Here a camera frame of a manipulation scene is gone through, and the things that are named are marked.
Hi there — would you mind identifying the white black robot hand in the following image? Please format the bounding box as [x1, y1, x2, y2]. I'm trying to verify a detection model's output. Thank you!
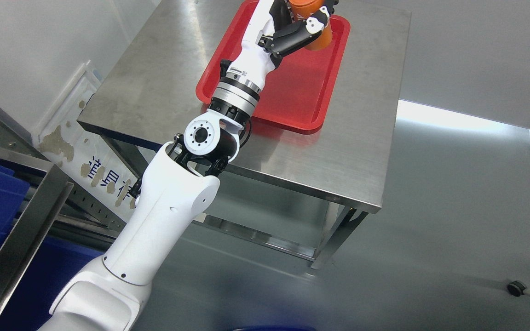
[220, 0, 317, 91]

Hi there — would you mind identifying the orange cylindrical capacitor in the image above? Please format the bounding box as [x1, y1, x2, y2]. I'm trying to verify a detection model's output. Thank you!
[289, 0, 336, 51]

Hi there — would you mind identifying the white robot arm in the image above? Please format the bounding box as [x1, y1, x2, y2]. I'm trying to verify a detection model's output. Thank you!
[40, 59, 260, 331]

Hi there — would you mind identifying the stainless steel table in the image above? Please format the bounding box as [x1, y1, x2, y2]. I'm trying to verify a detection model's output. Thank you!
[78, 0, 411, 269]

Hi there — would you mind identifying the white floor sign board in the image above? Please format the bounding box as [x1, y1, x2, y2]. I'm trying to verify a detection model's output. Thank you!
[31, 62, 137, 217]

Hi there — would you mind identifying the blue bin lower left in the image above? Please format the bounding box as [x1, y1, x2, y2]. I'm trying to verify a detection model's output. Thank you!
[0, 236, 102, 331]

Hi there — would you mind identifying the black caster wheel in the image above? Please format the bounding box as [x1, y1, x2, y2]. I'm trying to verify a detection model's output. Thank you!
[506, 280, 527, 297]

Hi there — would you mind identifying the steel shelf rack frame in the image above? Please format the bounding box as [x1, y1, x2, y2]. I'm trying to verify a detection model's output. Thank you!
[0, 109, 125, 331]

